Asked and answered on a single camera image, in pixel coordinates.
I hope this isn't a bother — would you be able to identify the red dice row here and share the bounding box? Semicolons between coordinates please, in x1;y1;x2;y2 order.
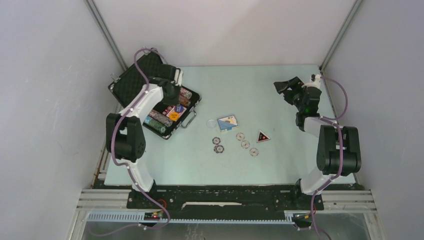
162;106;174;116

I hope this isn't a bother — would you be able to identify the red white chip row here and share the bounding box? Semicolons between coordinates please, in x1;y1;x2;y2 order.
179;87;193;100

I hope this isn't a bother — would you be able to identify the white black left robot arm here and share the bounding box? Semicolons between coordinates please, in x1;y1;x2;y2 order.
106;64;183;208

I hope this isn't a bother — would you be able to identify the brown orange chip row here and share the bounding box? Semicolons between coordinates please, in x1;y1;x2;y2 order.
178;95;191;107

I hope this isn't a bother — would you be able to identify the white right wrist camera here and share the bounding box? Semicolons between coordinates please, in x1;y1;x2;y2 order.
302;74;322;89

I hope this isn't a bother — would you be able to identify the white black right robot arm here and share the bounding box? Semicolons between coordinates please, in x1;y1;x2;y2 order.
273;74;362;209

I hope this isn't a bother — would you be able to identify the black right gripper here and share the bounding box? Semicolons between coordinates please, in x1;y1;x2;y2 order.
273;76;307;112

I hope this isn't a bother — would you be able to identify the purple chip row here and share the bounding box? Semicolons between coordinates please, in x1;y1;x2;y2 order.
148;109;174;128

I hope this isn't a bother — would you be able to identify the clear dealer button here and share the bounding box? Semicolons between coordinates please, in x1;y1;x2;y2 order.
206;119;217;129

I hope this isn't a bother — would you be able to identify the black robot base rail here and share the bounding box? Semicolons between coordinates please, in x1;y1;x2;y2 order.
126;184;324;221

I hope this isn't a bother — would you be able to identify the red black triangle token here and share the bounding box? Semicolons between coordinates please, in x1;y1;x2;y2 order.
256;130;271;143

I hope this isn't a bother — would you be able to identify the blue card deck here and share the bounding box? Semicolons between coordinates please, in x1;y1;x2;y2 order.
217;115;239;132

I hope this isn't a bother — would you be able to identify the blue small blind button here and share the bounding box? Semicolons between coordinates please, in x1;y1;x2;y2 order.
174;104;186;114

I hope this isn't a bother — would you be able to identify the black aluminium poker case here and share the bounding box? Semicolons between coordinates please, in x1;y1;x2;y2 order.
108;48;202;140

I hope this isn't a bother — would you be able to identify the blue white poker chip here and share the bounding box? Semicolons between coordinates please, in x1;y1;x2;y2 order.
213;145;225;154
212;137;221;145

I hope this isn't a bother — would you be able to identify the green blue chip row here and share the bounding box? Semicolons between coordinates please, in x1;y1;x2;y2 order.
144;116;167;134

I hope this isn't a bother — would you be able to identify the red card deck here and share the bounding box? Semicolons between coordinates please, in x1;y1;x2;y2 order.
165;104;187;122

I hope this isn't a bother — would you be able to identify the yellow big blind button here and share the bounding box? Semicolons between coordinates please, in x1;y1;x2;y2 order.
168;112;180;122

